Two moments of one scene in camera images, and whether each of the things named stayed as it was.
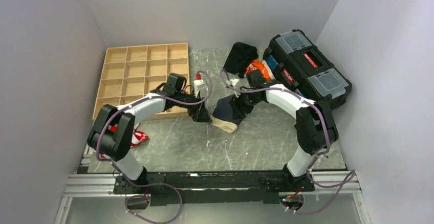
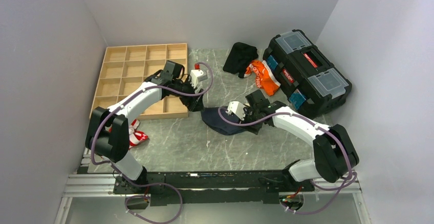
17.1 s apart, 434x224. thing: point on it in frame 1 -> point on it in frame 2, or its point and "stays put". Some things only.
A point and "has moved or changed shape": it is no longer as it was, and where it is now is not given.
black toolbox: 303,68 stays put
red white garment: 138,136 stays put
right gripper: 239,108 -> 254,129
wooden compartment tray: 130,72 stays put
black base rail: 214,188 stays put
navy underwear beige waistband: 223,116 has moved or changed shape
